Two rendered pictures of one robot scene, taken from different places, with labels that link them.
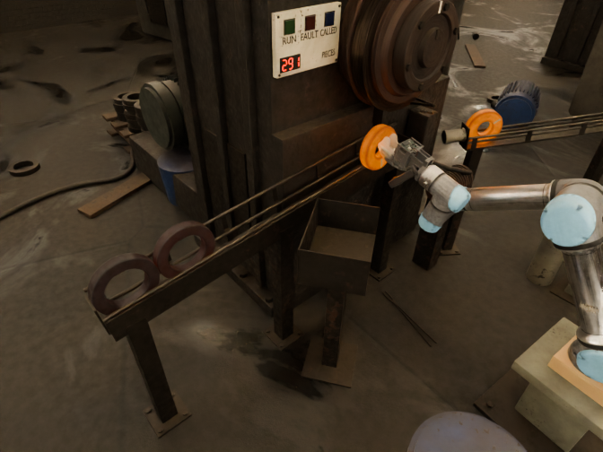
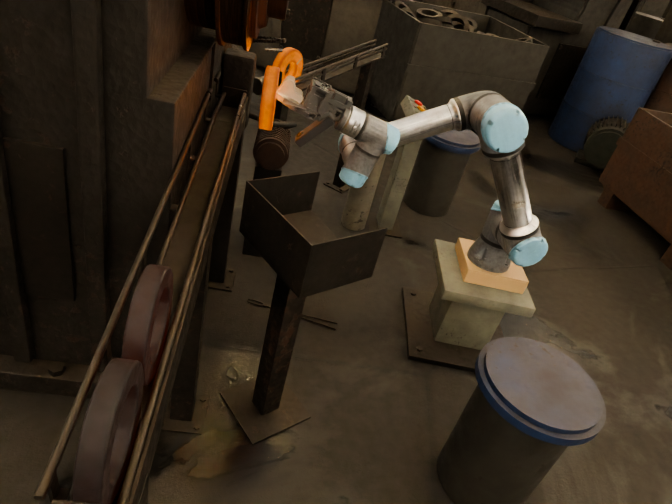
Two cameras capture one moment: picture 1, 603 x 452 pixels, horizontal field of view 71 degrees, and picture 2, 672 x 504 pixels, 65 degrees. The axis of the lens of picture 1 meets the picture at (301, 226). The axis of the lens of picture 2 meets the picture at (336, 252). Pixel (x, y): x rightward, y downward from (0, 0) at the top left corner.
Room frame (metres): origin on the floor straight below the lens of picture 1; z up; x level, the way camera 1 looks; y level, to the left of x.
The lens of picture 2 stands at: (0.41, 0.71, 1.28)
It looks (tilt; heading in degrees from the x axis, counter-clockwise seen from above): 34 degrees down; 301
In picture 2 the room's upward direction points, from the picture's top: 15 degrees clockwise
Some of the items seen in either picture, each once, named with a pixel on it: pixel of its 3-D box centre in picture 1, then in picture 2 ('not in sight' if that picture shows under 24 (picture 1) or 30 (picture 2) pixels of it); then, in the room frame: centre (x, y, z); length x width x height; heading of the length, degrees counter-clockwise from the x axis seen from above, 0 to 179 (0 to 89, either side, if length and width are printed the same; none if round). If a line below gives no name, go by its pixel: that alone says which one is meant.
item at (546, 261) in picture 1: (558, 238); (366, 176); (1.52, -1.20, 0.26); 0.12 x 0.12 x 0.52
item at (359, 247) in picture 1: (334, 307); (288, 323); (0.99, -0.12, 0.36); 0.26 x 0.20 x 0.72; 167
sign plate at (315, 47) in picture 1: (307, 39); not in sight; (1.38, -0.01, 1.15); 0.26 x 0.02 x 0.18; 132
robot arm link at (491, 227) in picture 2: not in sight; (506, 221); (0.79, -0.93, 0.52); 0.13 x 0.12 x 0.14; 137
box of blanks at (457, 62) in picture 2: not in sight; (443, 68); (2.19, -3.02, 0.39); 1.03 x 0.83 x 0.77; 57
